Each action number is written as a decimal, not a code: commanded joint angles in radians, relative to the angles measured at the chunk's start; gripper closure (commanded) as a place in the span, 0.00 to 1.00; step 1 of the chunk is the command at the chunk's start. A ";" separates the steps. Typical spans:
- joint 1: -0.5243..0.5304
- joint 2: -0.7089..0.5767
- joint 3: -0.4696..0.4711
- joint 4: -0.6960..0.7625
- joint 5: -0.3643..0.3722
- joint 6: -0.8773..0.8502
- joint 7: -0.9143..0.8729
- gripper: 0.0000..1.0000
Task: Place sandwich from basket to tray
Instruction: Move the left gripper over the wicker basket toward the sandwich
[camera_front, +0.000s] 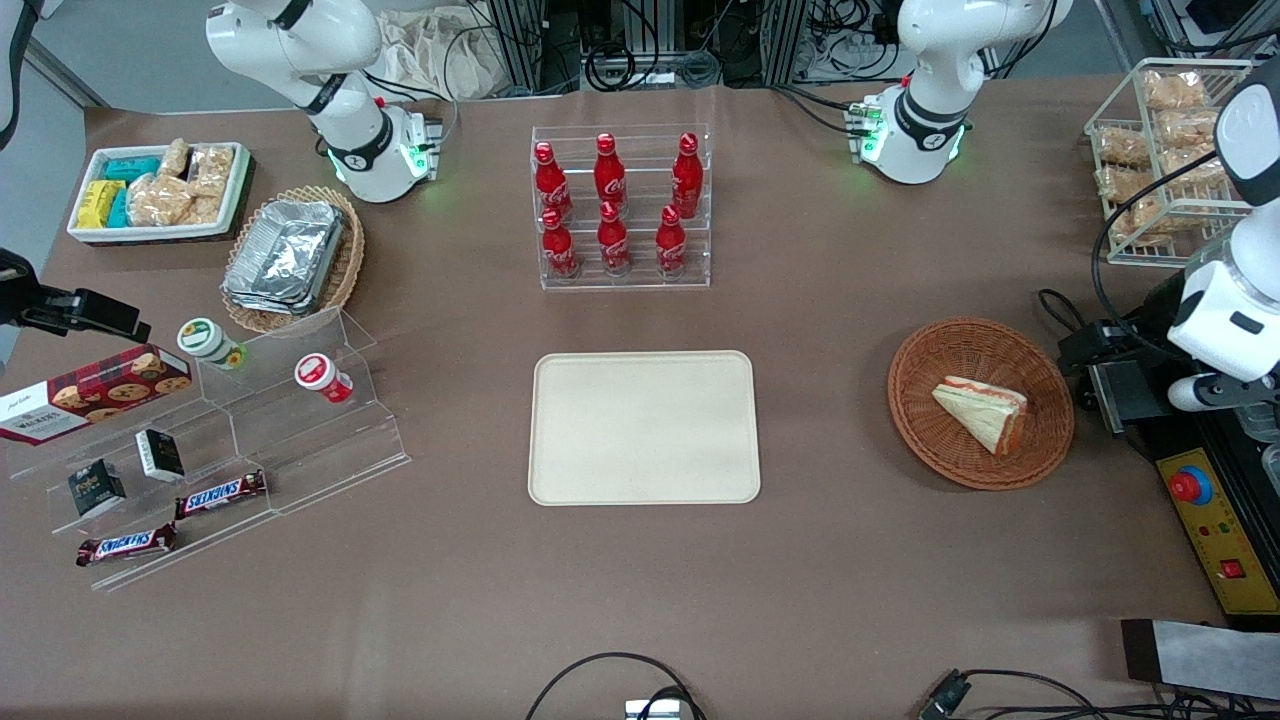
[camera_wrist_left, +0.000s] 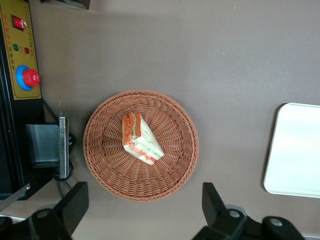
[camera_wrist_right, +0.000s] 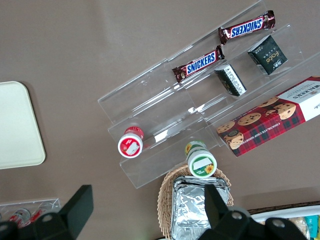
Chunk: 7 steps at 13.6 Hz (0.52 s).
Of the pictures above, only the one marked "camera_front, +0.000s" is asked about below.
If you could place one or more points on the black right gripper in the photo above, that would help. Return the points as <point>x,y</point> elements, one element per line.
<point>18,296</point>

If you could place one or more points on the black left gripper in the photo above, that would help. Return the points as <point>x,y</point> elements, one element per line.
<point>1150,330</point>

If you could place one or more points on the triangular white sandwich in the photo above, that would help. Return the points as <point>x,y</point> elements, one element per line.
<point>985,410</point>

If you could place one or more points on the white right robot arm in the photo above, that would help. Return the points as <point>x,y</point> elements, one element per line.
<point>345,120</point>

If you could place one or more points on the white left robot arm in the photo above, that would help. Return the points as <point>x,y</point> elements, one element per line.
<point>930,95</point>

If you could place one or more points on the round brown wicker basket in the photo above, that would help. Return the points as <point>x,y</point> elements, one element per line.
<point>960,350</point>

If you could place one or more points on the oval tan wicker basket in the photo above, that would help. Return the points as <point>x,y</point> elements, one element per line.
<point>348,262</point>

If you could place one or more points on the beige rectangular serving tray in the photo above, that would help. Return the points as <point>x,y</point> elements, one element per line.
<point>640,430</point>

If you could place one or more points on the red tartan cookie box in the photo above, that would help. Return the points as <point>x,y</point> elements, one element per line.
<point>95,395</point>

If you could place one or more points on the green lidded yogurt cup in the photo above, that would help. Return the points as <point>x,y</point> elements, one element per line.
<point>208,342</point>

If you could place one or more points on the black appliance with yellow panel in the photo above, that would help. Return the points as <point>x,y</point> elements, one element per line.
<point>1150,440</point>

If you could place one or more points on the teal snack packet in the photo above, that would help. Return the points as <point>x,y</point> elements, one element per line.
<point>119,210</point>
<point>132,168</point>

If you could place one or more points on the yellow snack packet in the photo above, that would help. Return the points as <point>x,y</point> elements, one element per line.
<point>98,203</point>

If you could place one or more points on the clear bag of crackers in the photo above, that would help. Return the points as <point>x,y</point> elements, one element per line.
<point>1190,168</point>
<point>1175,90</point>
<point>1190,128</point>
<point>1125,183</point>
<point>1123,147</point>
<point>158,200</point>
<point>175,158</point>
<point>1140,220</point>
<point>207,210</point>
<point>213,170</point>

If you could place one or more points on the small black white box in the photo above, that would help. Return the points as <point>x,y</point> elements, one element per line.
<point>96,488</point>
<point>160,455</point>

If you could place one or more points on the silver foil container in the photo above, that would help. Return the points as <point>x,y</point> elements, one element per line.
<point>290,250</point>
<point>262,303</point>

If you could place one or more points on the red emergency stop button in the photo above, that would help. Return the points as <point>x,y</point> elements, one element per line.
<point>1191,486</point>

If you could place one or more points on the white rectangular snack bin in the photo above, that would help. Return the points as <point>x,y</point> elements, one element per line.
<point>235,205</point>

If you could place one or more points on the clear plastic container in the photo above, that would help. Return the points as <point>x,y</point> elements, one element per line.
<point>1262,420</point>
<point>1272,468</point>

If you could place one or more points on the brown snickers bar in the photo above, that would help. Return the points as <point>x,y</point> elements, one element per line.
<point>220,495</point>
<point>125,545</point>

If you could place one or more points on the red lidded yogurt cup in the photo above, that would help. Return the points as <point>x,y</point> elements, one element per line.
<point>322,377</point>

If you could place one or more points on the clear acrylic stepped stand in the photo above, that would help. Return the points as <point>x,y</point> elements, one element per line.
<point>330,450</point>

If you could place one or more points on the grey flat metal plate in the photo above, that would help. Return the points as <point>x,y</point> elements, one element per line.
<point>1200,658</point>

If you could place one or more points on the beige cloth bag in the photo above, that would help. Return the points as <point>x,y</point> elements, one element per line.
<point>430,55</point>

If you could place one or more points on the red cola bottle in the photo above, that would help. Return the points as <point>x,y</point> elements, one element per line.
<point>671,245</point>
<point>551,185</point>
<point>610,175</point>
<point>687,180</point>
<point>559,250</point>
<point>613,245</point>

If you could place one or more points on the clear acrylic bottle rack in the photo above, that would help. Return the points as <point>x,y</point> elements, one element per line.
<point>640,150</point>

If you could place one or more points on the small silver device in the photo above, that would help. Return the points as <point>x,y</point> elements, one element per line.
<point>652,711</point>

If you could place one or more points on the black right wrist bracket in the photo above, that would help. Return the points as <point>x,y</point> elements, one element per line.
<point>18,290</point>

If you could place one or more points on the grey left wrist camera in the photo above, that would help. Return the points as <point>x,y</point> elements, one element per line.
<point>1225,393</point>

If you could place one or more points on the aluminium frame post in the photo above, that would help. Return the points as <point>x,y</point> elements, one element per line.
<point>515,40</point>
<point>790,40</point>

